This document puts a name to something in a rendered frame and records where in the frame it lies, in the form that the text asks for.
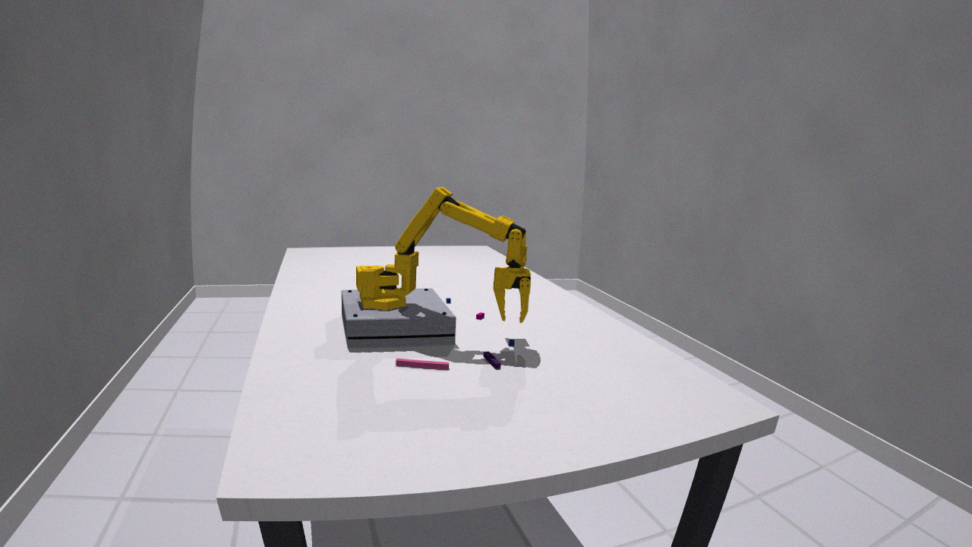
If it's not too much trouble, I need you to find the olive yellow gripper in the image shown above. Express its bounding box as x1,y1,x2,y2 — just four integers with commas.
494,267,531,323

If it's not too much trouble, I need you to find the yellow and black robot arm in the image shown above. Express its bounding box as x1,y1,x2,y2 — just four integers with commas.
359,187,527,311

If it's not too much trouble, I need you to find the pink flat bar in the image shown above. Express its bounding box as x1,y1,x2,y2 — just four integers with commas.
396,359,449,370

